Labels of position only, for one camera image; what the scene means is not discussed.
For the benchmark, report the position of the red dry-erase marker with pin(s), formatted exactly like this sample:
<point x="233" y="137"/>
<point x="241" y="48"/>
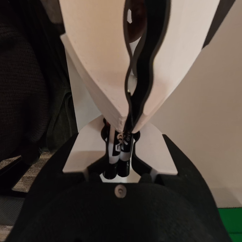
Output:
<point x="108" y="123"/>

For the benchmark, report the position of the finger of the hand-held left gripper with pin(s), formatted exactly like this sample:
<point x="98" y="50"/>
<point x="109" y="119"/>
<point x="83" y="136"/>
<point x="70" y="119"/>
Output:
<point x="179" y="47"/>
<point x="98" y="56"/>

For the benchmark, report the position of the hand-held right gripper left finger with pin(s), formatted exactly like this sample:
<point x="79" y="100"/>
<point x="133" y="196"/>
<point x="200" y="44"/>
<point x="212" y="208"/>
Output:
<point x="85" y="149"/>

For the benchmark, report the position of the green plastic bin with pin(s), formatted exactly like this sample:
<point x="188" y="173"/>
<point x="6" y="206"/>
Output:
<point x="232" y="223"/>

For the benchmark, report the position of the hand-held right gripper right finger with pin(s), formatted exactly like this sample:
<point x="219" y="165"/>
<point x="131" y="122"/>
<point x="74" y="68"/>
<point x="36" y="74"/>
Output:
<point x="155" y="151"/>

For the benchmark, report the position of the black dry-erase marker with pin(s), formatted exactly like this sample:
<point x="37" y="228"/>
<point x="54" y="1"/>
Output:
<point x="113" y="157"/>
<point x="124" y="157"/>

